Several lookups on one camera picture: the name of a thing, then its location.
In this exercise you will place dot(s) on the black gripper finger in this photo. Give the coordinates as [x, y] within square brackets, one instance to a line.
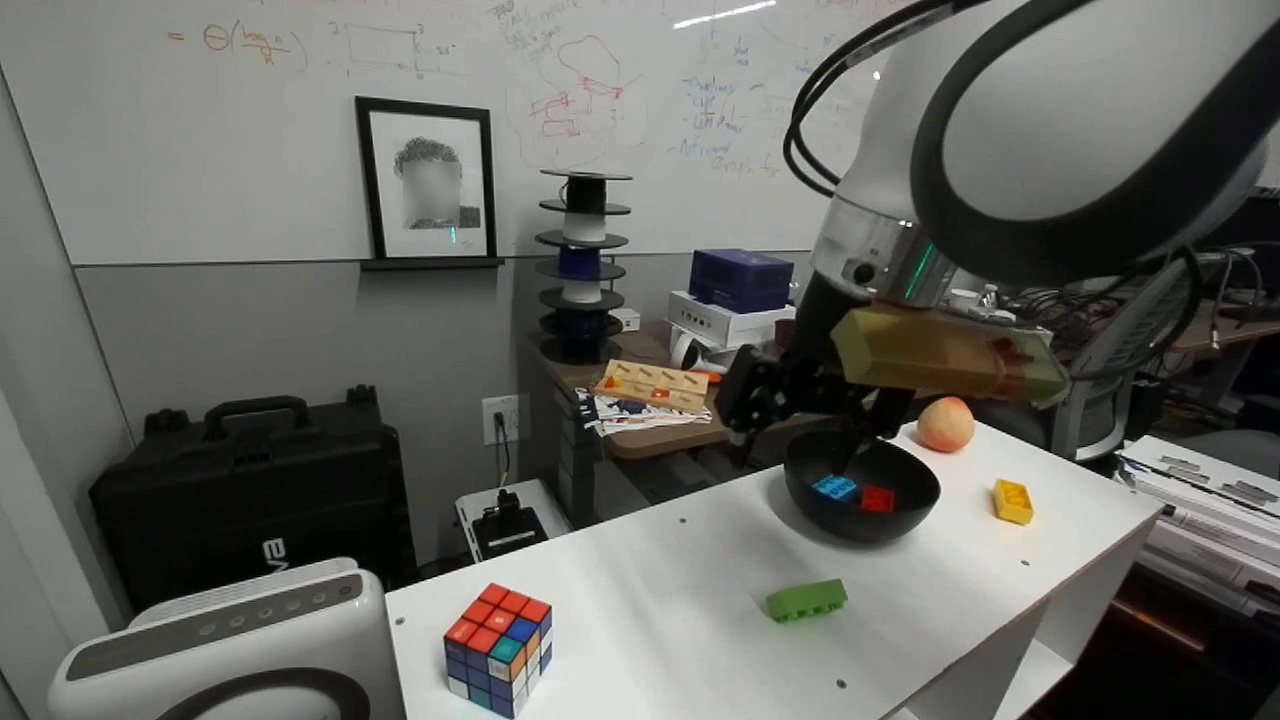
[835, 418]
[748, 391]

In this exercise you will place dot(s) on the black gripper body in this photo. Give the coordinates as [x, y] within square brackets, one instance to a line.
[821, 342]

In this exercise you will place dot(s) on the blue toy brick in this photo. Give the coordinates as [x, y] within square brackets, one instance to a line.
[838, 489]

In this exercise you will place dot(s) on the red toy brick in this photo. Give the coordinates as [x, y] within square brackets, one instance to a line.
[876, 500]

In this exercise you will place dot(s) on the green toy brick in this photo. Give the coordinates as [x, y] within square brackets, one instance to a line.
[805, 601]

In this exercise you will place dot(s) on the yellow toy brick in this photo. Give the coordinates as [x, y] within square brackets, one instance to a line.
[1015, 500]

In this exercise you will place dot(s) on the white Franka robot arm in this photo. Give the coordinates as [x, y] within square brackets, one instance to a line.
[1095, 123]

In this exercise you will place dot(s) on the black bowl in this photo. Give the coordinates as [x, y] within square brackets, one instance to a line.
[865, 526]

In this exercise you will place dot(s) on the white cardboard box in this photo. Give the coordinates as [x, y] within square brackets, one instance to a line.
[714, 325]

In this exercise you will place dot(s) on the colourful wooden game box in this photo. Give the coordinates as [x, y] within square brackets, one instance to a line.
[655, 385]

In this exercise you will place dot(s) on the brown wooden desk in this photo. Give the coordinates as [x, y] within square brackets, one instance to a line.
[664, 440]

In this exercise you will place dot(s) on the dark blue box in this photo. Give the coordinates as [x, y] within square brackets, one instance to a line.
[740, 279]

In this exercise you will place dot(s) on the toy peach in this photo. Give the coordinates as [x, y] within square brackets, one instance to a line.
[946, 426]

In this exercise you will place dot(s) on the printed magazine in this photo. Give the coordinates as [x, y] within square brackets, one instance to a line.
[642, 418]

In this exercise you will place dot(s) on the stack of filament spools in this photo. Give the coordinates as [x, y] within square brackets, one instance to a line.
[582, 273]

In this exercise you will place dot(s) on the white low floor box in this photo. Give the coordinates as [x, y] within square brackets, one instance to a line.
[550, 504]

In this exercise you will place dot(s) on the white shelf table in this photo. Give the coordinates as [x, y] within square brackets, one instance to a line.
[664, 642]

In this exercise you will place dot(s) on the grey office chair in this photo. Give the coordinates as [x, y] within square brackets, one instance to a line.
[1105, 403]

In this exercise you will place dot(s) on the black charger device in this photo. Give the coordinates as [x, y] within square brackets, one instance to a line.
[504, 520]

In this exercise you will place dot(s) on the multicolour puzzle cube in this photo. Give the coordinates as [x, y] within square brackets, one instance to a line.
[499, 649]

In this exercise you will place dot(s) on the black framed portrait picture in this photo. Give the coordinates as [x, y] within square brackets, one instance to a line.
[425, 182]

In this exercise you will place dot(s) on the white stacked panels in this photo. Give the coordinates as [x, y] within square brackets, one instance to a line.
[1206, 514]

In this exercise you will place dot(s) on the black hard carry case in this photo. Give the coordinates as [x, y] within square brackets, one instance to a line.
[252, 504]

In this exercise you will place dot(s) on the whiteboard with scribbles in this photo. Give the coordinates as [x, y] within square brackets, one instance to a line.
[265, 123]

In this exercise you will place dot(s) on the white air purifier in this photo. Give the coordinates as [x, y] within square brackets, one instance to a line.
[227, 642]

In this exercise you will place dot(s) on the tan taped wrist camera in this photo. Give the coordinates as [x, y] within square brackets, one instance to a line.
[946, 355]

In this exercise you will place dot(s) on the white wall outlet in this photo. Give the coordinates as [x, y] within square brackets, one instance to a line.
[500, 418]

